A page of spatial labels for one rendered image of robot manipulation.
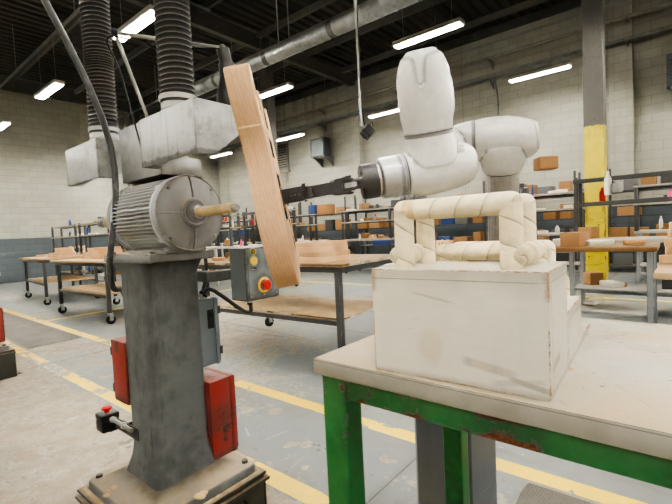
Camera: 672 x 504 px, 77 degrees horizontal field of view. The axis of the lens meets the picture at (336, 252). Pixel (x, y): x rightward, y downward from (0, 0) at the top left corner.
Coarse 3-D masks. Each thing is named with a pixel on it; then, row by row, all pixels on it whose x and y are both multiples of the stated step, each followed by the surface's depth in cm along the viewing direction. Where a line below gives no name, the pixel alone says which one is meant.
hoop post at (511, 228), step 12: (516, 204) 57; (504, 216) 58; (516, 216) 57; (504, 228) 58; (516, 228) 57; (504, 240) 58; (516, 240) 58; (504, 252) 58; (504, 264) 59; (516, 264) 58
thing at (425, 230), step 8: (416, 224) 75; (424, 224) 74; (432, 224) 74; (424, 232) 74; (432, 232) 74; (424, 240) 74; (432, 240) 74; (424, 248) 74; (432, 248) 74; (424, 256) 74; (432, 256) 74
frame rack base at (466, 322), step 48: (384, 288) 69; (432, 288) 64; (480, 288) 60; (528, 288) 56; (384, 336) 70; (432, 336) 65; (480, 336) 60; (528, 336) 56; (480, 384) 61; (528, 384) 57
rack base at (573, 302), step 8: (568, 296) 79; (576, 296) 79; (568, 304) 72; (576, 304) 74; (568, 312) 67; (576, 312) 74; (568, 320) 67; (576, 320) 74; (568, 328) 67; (576, 328) 74; (568, 336) 67; (576, 336) 74; (568, 344) 67; (576, 344) 74; (568, 352) 67; (576, 352) 74; (568, 360) 67
